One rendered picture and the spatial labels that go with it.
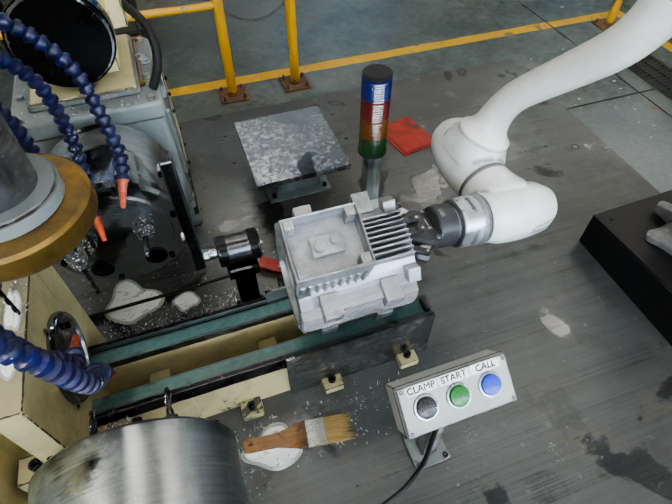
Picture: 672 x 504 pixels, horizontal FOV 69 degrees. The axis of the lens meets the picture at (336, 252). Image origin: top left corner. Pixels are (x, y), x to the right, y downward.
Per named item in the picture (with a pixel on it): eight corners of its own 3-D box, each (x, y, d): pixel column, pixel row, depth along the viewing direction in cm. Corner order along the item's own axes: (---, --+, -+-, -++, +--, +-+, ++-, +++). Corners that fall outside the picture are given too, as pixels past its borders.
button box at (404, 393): (397, 431, 71) (410, 441, 66) (384, 383, 71) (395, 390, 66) (500, 393, 75) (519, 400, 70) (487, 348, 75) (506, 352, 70)
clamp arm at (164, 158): (193, 272, 91) (154, 165, 71) (190, 260, 93) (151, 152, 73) (212, 267, 92) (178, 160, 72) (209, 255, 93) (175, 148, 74)
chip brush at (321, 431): (245, 462, 88) (244, 460, 87) (242, 434, 91) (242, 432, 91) (356, 438, 91) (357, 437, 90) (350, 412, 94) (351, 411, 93)
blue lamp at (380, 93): (367, 106, 95) (368, 86, 92) (356, 90, 99) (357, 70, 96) (395, 101, 97) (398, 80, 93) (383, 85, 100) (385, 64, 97)
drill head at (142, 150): (75, 329, 92) (6, 241, 73) (72, 188, 117) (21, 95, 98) (208, 292, 98) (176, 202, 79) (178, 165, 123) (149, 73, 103)
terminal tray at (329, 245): (296, 299, 75) (297, 285, 69) (278, 237, 79) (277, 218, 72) (369, 279, 78) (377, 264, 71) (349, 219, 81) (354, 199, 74)
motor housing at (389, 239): (300, 343, 88) (304, 319, 71) (273, 248, 94) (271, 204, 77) (403, 313, 92) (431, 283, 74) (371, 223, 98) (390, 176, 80)
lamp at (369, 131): (365, 144, 102) (366, 126, 99) (355, 128, 106) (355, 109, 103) (391, 138, 104) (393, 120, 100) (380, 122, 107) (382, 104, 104)
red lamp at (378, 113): (366, 126, 99) (367, 106, 95) (355, 109, 103) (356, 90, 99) (393, 120, 100) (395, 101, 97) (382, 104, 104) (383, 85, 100)
